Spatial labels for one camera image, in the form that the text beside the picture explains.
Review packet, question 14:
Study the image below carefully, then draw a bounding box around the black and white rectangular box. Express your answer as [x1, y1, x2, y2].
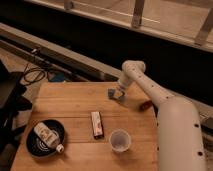
[91, 111, 104, 139]

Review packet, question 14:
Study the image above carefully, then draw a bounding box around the blue box on floor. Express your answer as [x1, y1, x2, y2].
[50, 73, 65, 82]

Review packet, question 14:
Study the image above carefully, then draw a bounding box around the small red object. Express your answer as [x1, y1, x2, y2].
[139, 101, 153, 111]

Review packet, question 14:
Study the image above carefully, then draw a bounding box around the clear plastic cup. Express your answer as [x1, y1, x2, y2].
[109, 129, 131, 153]

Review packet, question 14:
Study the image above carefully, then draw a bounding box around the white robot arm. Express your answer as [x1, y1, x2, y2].
[111, 60, 207, 171]

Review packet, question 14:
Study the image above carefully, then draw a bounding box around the black chair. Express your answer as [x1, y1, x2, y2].
[0, 60, 32, 154]

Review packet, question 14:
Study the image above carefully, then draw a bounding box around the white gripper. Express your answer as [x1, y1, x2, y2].
[108, 79, 128, 102]

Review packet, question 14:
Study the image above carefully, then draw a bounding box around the black round plate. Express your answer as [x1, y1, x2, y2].
[26, 119, 65, 157]

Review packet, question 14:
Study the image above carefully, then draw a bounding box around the black cable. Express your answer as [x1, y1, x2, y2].
[20, 48, 54, 87]

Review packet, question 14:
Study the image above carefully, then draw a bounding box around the white plastic bottle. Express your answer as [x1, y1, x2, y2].
[34, 122, 64, 153]

